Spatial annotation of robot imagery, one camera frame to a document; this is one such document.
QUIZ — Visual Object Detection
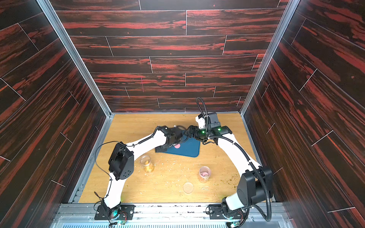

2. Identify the clear jar with pink cookie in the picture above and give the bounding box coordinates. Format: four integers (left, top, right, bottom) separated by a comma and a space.
198, 166, 212, 183

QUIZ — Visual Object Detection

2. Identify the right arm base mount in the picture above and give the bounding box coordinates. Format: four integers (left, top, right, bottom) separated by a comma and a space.
204, 198, 250, 228

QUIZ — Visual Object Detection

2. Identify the aluminium frame post right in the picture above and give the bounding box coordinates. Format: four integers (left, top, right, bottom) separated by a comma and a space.
240, 0, 300, 120

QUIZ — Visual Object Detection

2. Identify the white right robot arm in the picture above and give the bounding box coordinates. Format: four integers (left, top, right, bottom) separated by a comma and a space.
184, 125, 273, 219

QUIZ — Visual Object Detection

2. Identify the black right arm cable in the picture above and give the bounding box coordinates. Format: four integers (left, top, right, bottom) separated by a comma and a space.
196, 97, 272, 222

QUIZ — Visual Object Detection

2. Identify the teal plastic tray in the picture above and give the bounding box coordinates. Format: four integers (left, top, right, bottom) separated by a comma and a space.
155, 135, 201, 158

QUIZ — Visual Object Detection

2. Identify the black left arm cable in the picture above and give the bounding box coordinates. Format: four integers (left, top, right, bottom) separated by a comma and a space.
94, 125, 163, 211

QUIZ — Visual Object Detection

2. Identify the aluminium frame post left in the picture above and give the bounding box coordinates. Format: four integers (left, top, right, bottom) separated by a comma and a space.
37, 0, 112, 122

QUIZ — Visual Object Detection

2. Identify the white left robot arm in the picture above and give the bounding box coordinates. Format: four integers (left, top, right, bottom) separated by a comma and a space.
102, 126, 184, 209

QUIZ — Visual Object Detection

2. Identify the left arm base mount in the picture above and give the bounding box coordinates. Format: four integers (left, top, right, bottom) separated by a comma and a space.
94, 200, 136, 226

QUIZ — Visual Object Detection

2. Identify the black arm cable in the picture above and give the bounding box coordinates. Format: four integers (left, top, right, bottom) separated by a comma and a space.
196, 97, 272, 222
94, 125, 163, 211

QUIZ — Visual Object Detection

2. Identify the clear jar with yellow cookies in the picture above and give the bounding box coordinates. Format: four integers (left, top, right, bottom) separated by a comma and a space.
140, 155, 155, 173

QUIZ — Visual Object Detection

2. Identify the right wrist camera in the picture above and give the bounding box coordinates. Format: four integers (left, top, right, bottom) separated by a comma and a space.
195, 112, 221, 130

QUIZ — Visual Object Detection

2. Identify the aluminium frame post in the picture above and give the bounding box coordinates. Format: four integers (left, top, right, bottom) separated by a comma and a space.
37, 0, 112, 122
240, 0, 300, 120

